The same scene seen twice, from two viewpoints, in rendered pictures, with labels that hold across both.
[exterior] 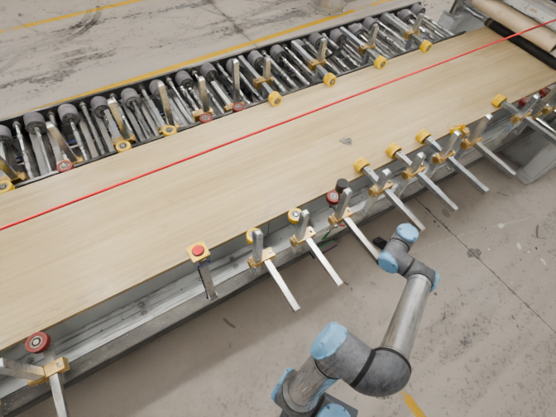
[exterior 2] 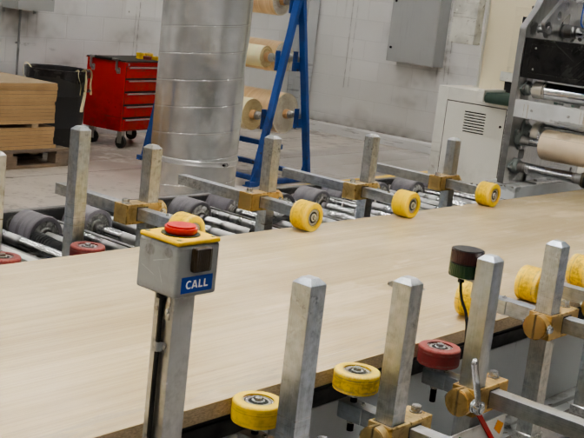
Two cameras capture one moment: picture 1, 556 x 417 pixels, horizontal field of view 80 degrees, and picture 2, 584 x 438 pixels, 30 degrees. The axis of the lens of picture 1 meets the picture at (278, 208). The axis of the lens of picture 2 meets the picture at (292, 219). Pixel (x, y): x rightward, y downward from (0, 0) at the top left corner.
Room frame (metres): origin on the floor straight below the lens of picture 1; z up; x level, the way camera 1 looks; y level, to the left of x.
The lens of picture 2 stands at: (-0.77, 0.45, 1.51)
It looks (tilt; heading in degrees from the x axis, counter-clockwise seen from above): 11 degrees down; 347
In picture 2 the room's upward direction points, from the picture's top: 6 degrees clockwise
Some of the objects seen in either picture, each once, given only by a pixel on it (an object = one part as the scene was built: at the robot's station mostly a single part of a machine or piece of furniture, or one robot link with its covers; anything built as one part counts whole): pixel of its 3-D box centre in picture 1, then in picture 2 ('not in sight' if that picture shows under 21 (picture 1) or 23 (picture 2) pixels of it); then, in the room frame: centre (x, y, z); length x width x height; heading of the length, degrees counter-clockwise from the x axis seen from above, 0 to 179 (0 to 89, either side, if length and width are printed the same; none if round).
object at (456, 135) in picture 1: (438, 160); not in sight; (1.42, -0.93, 0.92); 0.03 x 0.03 x 0.48; 37
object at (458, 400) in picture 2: (339, 216); (474, 394); (0.99, -0.34, 0.85); 0.13 x 0.06 x 0.05; 127
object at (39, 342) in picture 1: (42, 344); not in sight; (0.18, 0.90, 0.85); 0.08 x 0.08 x 0.11
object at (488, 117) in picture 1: (467, 145); not in sight; (1.57, -1.13, 0.93); 0.03 x 0.03 x 0.48; 37
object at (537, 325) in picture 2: (380, 188); (550, 321); (1.13, -0.55, 0.95); 0.13 x 0.06 x 0.05; 127
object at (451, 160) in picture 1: (452, 161); not in sight; (1.40, -1.00, 0.95); 0.50 x 0.04 x 0.04; 37
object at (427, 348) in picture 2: (332, 201); (435, 372); (1.08, -0.30, 0.85); 0.08 x 0.08 x 0.11
